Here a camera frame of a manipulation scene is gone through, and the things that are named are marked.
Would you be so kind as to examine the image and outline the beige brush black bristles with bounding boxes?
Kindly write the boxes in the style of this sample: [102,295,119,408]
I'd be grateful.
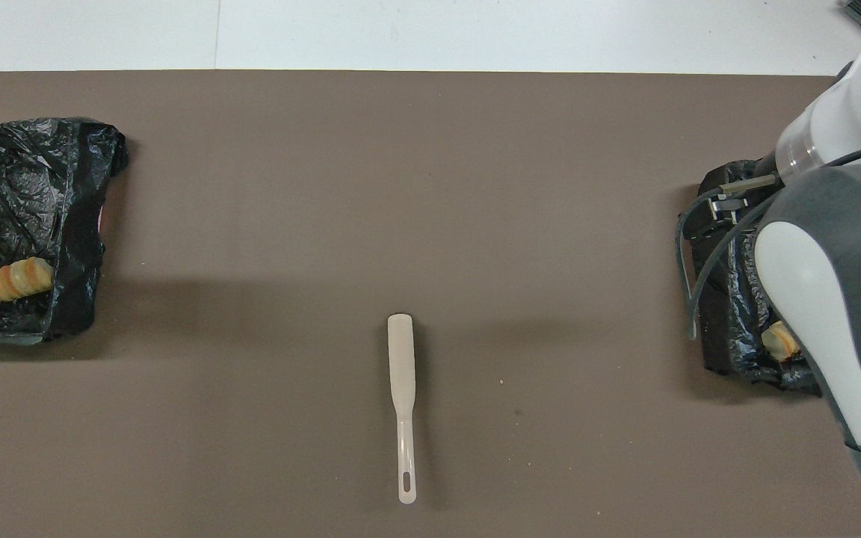
[387,313,419,506]

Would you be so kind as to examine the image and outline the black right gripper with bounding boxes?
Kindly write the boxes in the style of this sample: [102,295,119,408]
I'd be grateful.
[709,153,787,225]

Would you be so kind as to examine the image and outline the orange striped croissant piece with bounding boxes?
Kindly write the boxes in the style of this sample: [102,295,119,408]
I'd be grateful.
[0,256,55,303]

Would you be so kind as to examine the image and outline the brown table mat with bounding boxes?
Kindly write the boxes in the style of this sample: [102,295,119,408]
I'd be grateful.
[0,69,861,538]

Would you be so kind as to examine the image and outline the black bag lined bin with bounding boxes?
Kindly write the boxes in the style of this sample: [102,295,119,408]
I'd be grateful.
[0,117,130,346]
[688,157,826,398]

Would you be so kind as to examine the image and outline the flaky pastry piece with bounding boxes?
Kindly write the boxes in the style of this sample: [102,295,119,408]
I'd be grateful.
[761,321,803,364]

